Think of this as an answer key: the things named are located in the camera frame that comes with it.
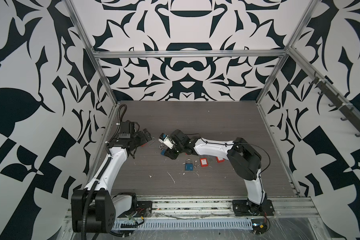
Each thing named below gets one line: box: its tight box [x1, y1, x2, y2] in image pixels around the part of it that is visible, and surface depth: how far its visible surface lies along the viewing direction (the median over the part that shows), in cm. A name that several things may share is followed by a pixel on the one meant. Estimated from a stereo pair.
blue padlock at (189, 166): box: [185, 158, 194, 172], surface depth 89 cm
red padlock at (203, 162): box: [200, 158, 209, 167], surface depth 90 cm
